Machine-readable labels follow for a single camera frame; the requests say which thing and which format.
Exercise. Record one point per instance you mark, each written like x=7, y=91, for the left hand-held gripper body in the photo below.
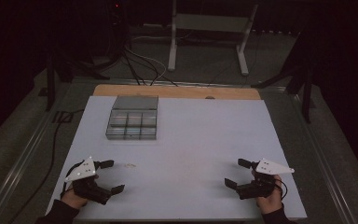
x=84, y=175

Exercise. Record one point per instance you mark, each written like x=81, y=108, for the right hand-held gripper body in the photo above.
x=258, y=189

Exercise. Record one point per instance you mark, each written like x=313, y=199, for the person's right hand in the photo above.
x=272, y=203

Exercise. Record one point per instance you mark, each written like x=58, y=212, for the person's left hand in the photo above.
x=74, y=199

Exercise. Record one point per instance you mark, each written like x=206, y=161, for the clear plastic compartment box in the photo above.
x=133, y=121

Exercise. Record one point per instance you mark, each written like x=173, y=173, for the white table mat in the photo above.
x=186, y=149

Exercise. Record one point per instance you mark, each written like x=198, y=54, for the floor socket box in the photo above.
x=62, y=117

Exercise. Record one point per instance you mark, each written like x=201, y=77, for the black tripod stand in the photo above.
x=51, y=84
x=306, y=93

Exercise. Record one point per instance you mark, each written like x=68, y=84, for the white metal stand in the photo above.
x=211, y=23

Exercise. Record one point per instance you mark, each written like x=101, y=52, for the aluminium floor rail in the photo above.
x=323, y=155
x=15, y=168

